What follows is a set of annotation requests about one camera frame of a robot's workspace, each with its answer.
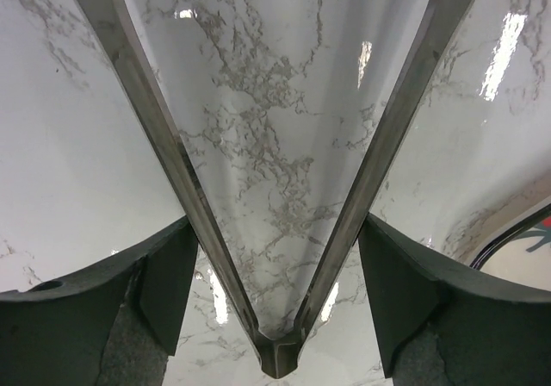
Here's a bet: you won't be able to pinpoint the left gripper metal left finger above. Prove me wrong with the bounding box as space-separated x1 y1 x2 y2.
1 218 198 385

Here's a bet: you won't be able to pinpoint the metal tweezers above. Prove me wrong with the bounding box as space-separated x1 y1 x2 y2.
76 0 473 379

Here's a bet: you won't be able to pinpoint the strawberry pattern square plate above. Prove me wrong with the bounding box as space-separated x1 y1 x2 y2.
470 202 550 290

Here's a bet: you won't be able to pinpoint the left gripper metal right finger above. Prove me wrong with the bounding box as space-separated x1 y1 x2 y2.
358 215 550 385

